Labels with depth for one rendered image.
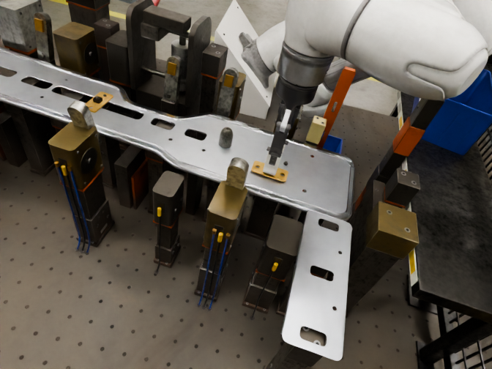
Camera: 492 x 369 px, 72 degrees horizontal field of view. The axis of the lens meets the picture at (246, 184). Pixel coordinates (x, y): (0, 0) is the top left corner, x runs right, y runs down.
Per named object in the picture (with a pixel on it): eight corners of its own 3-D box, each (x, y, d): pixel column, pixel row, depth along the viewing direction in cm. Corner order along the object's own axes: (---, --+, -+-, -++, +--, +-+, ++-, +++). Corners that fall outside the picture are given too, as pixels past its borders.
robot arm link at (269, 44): (263, 35, 146) (310, 6, 135) (282, 75, 150) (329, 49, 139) (250, 37, 132) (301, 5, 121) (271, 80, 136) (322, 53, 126)
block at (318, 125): (277, 212, 111) (312, 121, 85) (279, 204, 114) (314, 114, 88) (287, 215, 111) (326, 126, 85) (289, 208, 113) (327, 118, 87)
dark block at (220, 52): (192, 167, 119) (202, 51, 88) (199, 154, 123) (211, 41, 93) (205, 171, 118) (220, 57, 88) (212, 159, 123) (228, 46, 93)
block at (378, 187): (326, 278, 97) (373, 214, 76) (330, 245, 106) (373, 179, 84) (337, 282, 97) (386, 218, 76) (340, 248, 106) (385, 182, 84)
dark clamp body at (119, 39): (116, 148, 119) (102, 40, 91) (133, 129, 127) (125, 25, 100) (135, 154, 118) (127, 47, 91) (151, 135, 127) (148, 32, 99)
